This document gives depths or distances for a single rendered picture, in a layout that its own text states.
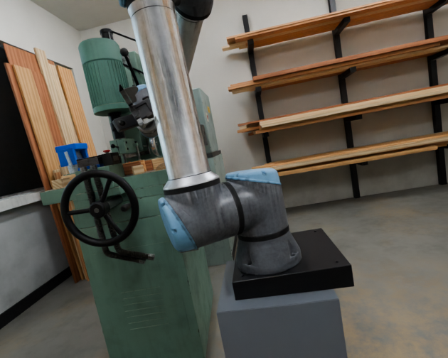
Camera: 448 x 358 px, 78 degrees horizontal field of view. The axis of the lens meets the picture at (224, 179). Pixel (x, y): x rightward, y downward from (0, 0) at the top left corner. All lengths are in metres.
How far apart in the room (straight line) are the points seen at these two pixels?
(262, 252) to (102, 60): 1.06
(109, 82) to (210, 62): 2.48
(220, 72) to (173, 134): 3.04
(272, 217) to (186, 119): 0.33
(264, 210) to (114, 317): 0.98
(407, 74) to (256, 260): 3.55
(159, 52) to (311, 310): 0.71
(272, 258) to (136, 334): 0.91
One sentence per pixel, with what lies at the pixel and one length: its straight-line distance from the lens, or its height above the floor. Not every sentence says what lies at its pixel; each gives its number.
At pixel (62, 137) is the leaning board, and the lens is 3.14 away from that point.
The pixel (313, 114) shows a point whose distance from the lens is 3.20.
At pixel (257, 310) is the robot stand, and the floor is 0.55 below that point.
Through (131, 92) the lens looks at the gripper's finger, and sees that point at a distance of 1.05.
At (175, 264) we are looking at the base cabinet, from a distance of 1.30.
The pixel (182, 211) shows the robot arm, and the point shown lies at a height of 0.82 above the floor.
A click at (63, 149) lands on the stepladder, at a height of 1.13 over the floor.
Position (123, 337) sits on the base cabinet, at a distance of 1.54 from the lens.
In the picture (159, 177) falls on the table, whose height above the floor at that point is 0.87.
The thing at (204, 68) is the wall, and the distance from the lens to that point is 3.74.
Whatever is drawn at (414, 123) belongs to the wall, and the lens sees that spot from 4.08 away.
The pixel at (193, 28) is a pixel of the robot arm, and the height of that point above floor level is 1.32.
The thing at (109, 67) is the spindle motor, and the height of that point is 1.38.
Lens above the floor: 0.96
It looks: 7 degrees down
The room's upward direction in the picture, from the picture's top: 11 degrees counter-clockwise
